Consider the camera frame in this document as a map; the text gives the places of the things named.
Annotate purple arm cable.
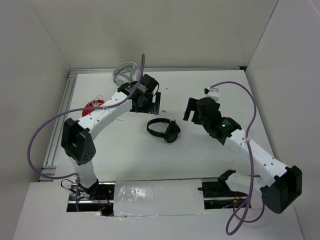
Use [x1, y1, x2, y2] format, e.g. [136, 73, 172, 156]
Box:
[209, 81, 266, 236]
[26, 53, 146, 212]

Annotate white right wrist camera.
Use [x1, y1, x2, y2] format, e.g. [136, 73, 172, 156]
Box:
[204, 87, 220, 103]

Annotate red headphones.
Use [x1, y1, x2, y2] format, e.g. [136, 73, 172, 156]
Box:
[81, 95, 105, 117]

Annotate white headphones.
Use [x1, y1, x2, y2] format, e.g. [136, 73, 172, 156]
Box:
[112, 62, 141, 87]

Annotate white taped cover plate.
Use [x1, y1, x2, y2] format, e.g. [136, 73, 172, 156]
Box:
[113, 179, 205, 217]

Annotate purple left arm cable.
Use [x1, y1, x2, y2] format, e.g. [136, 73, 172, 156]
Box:
[26, 53, 146, 212]

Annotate black headphones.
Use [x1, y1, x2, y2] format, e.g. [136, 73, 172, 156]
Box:
[146, 118, 181, 144]

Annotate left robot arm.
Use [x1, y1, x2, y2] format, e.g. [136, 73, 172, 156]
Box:
[61, 74, 161, 200]

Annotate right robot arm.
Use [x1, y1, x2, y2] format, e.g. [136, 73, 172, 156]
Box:
[183, 97, 303, 214]

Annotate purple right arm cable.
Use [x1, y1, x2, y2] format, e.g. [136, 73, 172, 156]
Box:
[209, 81, 266, 236]

